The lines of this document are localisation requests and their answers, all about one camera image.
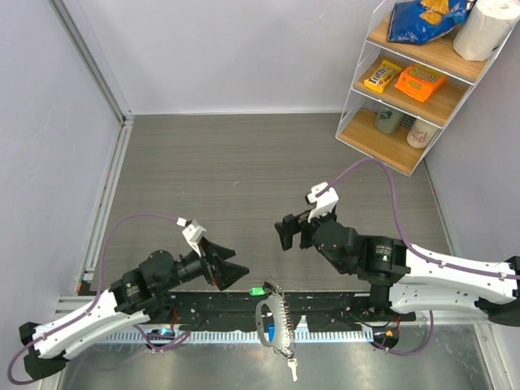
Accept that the white wire wooden shelf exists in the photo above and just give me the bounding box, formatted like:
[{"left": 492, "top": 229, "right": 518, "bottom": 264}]
[{"left": 335, "top": 0, "right": 520, "bottom": 177}]

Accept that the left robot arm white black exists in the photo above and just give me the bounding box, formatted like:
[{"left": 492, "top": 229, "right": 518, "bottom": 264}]
[{"left": 19, "top": 239, "right": 249, "bottom": 381}]

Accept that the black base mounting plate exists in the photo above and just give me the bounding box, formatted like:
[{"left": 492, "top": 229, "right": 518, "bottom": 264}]
[{"left": 152, "top": 292, "right": 416, "bottom": 332}]

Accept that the yellow candy bag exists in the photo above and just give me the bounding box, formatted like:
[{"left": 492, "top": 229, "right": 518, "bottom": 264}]
[{"left": 363, "top": 60, "right": 403, "bottom": 93}]

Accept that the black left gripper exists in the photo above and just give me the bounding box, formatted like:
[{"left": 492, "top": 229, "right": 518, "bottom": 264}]
[{"left": 158, "top": 236, "right": 249, "bottom": 292}]

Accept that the green plastic key tag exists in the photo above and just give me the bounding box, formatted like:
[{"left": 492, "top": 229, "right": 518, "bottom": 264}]
[{"left": 249, "top": 286, "right": 266, "bottom": 297}]

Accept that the grey green cup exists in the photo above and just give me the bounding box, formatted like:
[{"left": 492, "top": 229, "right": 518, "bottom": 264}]
[{"left": 375, "top": 106, "right": 404, "bottom": 134}]

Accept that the white printed cup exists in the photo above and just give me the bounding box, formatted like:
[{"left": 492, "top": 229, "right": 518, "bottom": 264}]
[{"left": 406, "top": 119, "right": 439, "bottom": 149}]

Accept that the white paper towel roll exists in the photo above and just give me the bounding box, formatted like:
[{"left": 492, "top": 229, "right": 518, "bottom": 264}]
[{"left": 453, "top": 0, "right": 519, "bottom": 62}]

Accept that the silver metal key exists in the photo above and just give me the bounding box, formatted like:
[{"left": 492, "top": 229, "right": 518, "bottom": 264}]
[{"left": 287, "top": 357, "right": 298, "bottom": 382}]

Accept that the orange candy bag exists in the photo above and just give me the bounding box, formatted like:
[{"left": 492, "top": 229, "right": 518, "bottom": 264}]
[{"left": 394, "top": 63, "right": 448, "bottom": 102}]

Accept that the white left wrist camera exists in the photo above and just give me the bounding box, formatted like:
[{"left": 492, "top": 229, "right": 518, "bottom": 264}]
[{"left": 176, "top": 218, "right": 206, "bottom": 257}]

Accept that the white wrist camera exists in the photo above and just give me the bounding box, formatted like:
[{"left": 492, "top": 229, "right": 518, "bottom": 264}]
[
  {"left": 176, "top": 218, "right": 206, "bottom": 257},
  {"left": 305, "top": 182, "right": 339, "bottom": 223}
]

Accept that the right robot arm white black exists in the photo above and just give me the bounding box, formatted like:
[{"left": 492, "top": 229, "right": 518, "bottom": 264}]
[{"left": 275, "top": 210, "right": 519, "bottom": 327}]

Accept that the aluminium cable duct rail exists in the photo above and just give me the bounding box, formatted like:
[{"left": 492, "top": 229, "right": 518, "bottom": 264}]
[{"left": 97, "top": 326, "right": 374, "bottom": 345}]

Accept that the blue chips bag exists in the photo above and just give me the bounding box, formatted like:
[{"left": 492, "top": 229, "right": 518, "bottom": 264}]
[{"left": 387, "top": 0, "right": 470, "bottom": 45}]

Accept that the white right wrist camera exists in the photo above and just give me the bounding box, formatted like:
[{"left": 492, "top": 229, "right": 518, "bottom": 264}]
[{"left": 305, "top": 182, "right": 339, "bottom": 223}]

